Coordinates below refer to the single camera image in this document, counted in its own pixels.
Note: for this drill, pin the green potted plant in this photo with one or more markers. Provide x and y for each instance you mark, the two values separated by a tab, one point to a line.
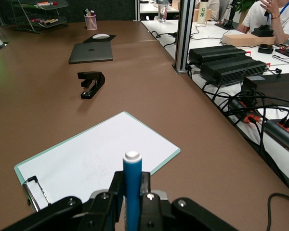
245	4

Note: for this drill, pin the red capped white marker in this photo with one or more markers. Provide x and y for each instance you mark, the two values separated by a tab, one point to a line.
48	3

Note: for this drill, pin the small wooden box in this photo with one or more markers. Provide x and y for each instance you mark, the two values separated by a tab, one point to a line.
175	4

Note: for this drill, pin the green marker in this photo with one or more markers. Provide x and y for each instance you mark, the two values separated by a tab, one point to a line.
87	12

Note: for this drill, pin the black desk device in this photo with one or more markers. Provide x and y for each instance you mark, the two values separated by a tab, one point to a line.
262	32

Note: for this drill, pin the black stapler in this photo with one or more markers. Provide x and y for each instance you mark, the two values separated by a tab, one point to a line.
97	81

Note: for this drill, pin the black desk stand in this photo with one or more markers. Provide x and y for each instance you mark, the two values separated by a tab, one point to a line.
228	23

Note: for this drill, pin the clear water bottle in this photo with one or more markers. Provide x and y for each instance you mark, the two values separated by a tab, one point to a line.
163	12

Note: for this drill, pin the blue marker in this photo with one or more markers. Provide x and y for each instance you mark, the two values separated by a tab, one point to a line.
132	183

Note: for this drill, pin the pink mesh pen cup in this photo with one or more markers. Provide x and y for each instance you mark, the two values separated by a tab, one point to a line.
90	24

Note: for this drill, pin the black mouse pad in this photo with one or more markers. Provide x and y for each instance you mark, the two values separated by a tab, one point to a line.
89	40

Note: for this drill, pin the black orange power strip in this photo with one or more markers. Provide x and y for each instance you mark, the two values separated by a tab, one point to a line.
274	127
236	104

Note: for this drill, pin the person in white shirt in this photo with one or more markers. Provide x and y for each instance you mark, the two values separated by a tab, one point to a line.
257	16

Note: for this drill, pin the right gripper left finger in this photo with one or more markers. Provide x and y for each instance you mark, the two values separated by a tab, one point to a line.
98	211

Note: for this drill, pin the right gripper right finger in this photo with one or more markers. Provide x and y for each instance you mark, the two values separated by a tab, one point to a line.
163	216

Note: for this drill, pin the small black case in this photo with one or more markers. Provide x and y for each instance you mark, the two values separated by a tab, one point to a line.
265	49

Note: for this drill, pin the black finned power supply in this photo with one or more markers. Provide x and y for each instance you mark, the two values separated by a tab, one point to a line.
214	53
231	72

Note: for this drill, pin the large black box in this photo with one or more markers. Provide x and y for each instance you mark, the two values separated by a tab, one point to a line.
274	84

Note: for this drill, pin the long wooden block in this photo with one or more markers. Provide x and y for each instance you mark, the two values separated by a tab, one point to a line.
245	40

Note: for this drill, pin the black yellow marker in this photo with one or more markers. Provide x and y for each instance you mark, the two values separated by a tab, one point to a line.
50	21

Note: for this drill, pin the light wooden box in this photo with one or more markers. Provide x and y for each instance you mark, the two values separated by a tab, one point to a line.
209	15

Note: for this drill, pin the aluminium profile post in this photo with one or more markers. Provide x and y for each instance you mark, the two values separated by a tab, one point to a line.
183	36

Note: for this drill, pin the green clipboard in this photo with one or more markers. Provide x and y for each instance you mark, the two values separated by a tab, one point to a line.
29	196

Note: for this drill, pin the pink marker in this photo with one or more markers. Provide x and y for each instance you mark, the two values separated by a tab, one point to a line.
36	20

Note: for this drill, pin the white computer mouse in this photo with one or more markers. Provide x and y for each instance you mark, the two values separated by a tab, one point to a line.
100	36

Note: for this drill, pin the silver laptop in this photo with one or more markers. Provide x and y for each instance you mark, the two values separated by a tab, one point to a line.
91	53

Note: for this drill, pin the white paper sheet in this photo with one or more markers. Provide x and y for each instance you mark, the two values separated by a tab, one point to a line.
86	149

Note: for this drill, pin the white tea canister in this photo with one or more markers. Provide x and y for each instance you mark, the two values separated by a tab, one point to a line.
202	12

